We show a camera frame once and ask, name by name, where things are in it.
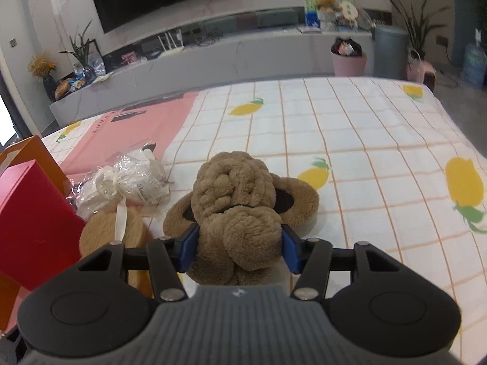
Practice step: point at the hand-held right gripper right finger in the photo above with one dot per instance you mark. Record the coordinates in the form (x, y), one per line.
(291, 253)

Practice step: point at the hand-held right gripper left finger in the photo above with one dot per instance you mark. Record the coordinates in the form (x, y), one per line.
(188, 248)

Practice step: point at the brown plush toy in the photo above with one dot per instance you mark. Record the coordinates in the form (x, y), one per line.
(232, 190)

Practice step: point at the orange storage box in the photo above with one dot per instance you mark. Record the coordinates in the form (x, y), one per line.
(34, 148)

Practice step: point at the white item in clear bag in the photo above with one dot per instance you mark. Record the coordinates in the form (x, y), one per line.
(137, 175)

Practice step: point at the brown plush item with ribbon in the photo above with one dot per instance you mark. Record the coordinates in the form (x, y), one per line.
(99, 232)

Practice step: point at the checkered fruit print bed sheet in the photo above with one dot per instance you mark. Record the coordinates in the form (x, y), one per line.
(342, 129)

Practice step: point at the red cardboard box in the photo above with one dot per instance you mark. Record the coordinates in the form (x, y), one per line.
(34, 228)

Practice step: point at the grey television console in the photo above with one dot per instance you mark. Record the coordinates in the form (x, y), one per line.
(228, 61)

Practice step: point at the pink trash bin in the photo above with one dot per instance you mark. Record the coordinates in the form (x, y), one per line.
(348, 64)

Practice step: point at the blue and white snack packet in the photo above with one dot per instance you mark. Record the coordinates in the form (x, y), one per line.
(78, 81)

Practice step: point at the bread loaf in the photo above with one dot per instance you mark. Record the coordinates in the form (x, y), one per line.
(62, 90)

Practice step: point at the clear plastic bag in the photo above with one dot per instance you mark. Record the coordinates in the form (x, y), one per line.
(96, 66)

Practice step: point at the white router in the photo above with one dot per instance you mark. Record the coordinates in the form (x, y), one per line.
(171, 43)

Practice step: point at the dark framed window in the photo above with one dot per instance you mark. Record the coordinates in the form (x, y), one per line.
(5, 121)

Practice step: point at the green potted plant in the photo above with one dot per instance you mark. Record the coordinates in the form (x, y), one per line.
(81, 51)

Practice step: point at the pink stool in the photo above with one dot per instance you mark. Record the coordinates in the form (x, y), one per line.
(420, 70)

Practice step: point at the grey cylinder bin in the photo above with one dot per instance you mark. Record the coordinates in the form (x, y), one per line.
(391, 51)

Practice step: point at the dried yellow flowers vase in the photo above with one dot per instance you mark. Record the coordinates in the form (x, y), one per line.
(42, 66)

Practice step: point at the round white fan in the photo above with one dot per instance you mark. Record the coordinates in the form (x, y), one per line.
(349, 12)

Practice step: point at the green poster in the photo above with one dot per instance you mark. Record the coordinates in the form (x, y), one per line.
(309, 0)

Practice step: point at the brown teddy bear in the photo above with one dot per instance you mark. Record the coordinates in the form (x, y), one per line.
(327, 2)

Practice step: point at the tall leafy potted plant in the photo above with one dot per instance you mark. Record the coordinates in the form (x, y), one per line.
(416, 30)

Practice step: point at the blue water jug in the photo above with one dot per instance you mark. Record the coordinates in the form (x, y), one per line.
(473, 64)

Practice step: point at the wall socket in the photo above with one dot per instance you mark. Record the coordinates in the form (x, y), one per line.
(441, 40)

